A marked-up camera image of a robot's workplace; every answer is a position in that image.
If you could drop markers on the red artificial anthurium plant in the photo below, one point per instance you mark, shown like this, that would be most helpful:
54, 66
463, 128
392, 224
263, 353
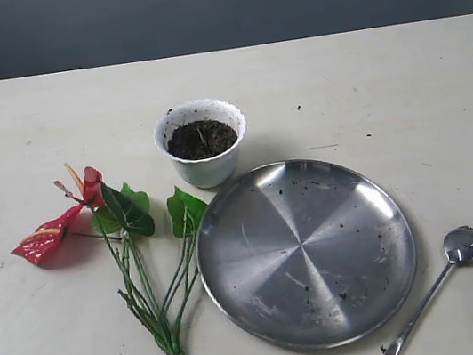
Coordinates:
119, 218

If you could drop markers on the metal spoon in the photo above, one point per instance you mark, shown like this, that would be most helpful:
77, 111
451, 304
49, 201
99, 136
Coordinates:
458, 251

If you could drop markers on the white scalloped flower pot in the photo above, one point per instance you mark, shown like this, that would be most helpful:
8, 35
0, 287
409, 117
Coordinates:
207, 172

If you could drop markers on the round stainless steel plate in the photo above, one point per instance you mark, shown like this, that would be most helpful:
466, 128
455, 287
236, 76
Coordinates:
306, 254

